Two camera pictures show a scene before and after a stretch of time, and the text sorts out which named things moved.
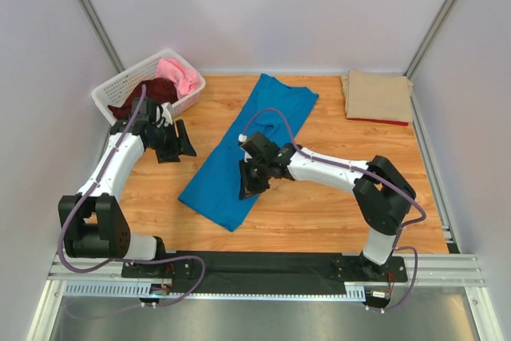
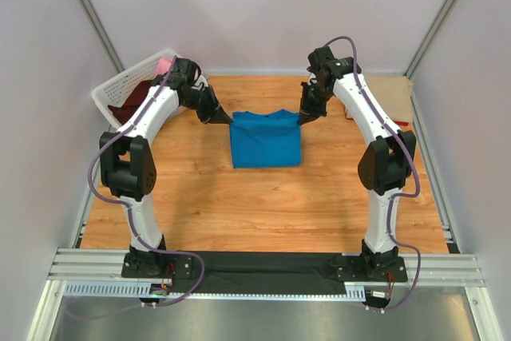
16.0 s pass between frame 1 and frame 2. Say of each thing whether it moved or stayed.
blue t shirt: moved
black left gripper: moved
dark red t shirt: stayed
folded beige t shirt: stayed
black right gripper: moved
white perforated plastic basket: stayed
